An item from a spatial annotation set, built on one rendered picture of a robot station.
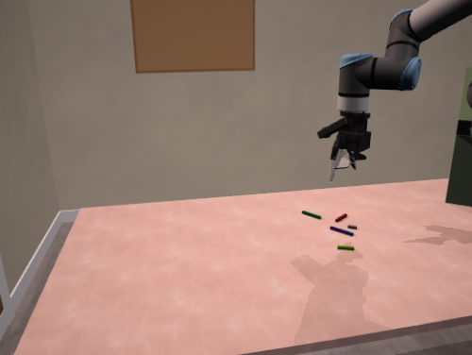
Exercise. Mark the purple rod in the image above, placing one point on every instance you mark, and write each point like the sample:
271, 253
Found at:
338, 230

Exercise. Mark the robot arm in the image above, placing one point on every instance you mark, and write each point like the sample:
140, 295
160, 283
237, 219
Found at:
400, 68

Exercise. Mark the lime green rod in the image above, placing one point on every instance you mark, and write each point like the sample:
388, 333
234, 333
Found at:
345, 247

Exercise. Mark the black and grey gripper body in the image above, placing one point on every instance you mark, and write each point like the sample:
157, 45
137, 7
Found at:
357, 124

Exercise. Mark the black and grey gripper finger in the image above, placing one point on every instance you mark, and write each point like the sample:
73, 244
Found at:
354, 157
337, 159

